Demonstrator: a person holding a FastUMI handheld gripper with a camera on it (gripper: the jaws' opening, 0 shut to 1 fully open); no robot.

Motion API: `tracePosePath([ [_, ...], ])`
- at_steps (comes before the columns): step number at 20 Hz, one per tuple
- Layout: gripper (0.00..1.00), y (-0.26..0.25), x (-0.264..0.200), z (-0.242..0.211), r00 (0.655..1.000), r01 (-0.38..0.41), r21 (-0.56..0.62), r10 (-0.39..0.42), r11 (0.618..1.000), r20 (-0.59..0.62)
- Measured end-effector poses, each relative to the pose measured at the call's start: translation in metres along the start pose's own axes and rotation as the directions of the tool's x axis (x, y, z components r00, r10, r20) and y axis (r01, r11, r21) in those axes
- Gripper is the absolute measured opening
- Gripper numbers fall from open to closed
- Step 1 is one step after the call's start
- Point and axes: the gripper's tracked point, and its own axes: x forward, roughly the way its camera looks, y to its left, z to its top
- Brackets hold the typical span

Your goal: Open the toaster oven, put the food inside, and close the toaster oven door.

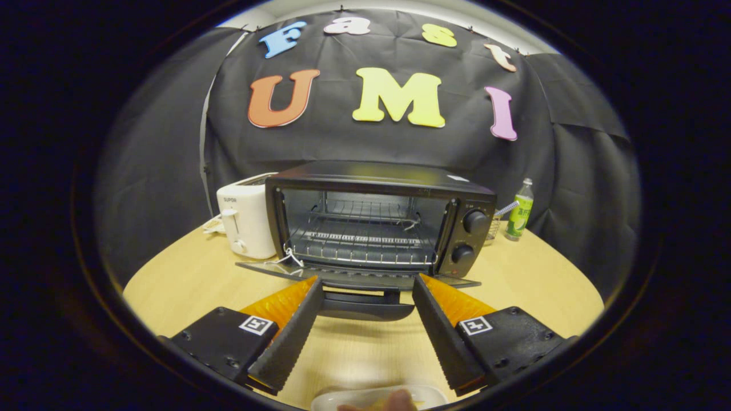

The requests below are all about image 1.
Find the white rectangular plate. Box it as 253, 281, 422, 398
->
311, 385, 449, 411

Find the green label plastic bottle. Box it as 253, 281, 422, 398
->
505, 178, 535, 241

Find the black toaster oven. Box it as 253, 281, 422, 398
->
236, 160, 497, 321

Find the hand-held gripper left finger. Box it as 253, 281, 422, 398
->
159, 276, 325, 396

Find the white slot toaster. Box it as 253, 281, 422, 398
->
216, 173, 279, 260

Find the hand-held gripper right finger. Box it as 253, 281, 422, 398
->
412, 273, 577, 396

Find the wire mesh basket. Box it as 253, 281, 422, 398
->
484, 214, 503, 246

